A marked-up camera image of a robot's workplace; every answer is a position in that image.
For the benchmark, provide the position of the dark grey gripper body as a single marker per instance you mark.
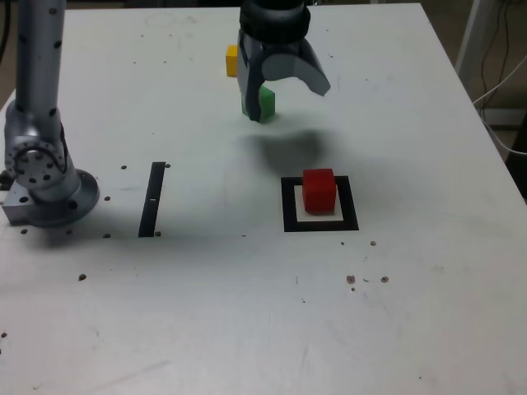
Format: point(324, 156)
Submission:
point(276, 46)

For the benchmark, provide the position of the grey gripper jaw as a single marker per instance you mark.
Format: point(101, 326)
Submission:
point(304, 66)
point(249, 82)

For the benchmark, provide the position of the yellow cube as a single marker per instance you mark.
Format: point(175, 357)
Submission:
point(231, 61)

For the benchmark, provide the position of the green cube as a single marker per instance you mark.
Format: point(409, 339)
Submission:
point(267, 103)

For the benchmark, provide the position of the red cube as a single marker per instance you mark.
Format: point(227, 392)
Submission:
point(319, 193)

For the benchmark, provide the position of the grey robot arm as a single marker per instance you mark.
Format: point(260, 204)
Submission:
point(39, 123)

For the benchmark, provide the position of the black tape square outline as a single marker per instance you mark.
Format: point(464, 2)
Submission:
point(288, 205)

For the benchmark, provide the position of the black tape strip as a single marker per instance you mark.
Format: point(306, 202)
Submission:
point(150, 185)

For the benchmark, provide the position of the white post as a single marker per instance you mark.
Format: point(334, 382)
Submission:
point(467, 41)

